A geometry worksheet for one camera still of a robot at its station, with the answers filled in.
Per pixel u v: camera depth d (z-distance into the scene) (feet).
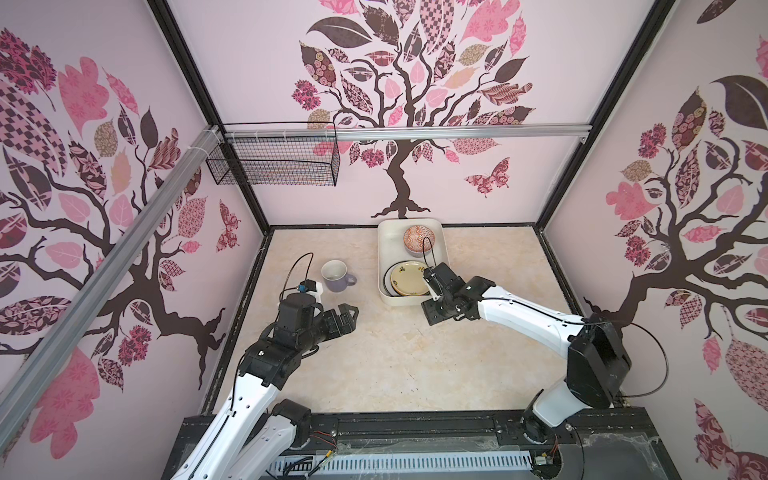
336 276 3.33
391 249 3.69
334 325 2.08
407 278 3.28
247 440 1.49
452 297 2.07
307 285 2.12
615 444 2.38
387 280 3.29
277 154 3.11
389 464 2.29
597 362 1.42
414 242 3.60
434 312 2.49
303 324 1.80
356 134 4.48
